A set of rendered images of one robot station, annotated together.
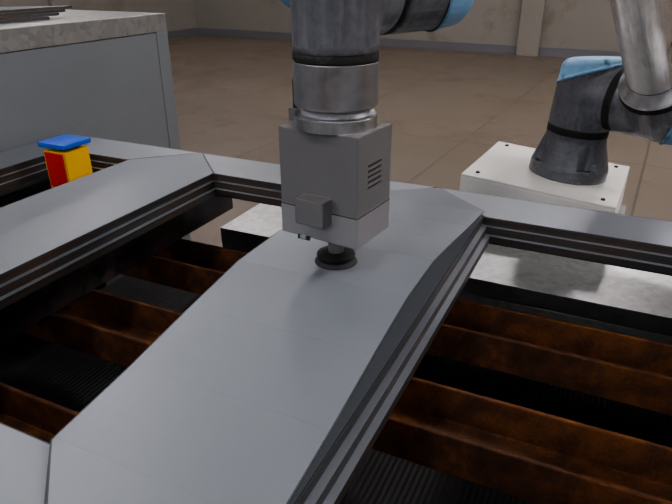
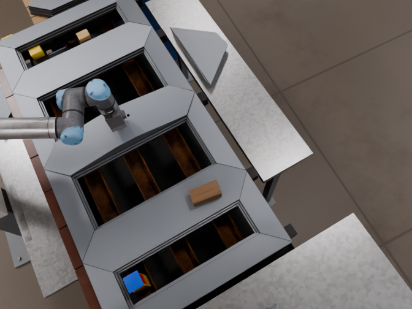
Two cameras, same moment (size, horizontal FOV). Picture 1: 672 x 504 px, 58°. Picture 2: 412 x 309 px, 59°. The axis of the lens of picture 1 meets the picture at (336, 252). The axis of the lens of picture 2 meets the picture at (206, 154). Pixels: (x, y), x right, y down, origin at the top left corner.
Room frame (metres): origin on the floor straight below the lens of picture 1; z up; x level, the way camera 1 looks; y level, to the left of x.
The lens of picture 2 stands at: (0.86, 0.78, 2.27)
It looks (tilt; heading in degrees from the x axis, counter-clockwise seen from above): 68 degrees down; 223
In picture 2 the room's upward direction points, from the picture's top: 8 degrees counter-clockwise
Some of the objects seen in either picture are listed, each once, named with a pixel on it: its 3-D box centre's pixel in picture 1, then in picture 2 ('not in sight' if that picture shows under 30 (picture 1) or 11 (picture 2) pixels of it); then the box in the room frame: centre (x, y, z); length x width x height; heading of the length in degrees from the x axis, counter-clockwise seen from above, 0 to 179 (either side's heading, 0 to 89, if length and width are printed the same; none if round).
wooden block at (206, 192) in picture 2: not in sight; (205, 193); (0.58, 0.48, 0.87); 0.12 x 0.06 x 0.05; 146
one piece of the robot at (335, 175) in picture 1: (326, 174); (115, 114); (0.53, 0.01, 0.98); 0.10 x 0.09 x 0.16; 148
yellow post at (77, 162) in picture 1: (76, 200); (140, 282); (1.00, 0.46, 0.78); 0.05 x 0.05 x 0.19; 65
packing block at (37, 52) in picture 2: not in sight; (36, 52); (0.44, -0.68, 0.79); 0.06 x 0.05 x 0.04; 155
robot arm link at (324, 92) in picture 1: (332, 86); (107, 105); (0.54, 0.00, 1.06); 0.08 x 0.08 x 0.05
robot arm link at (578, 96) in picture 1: (590, 90); not in sight; (1.17, -0.49, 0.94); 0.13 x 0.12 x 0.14; 42
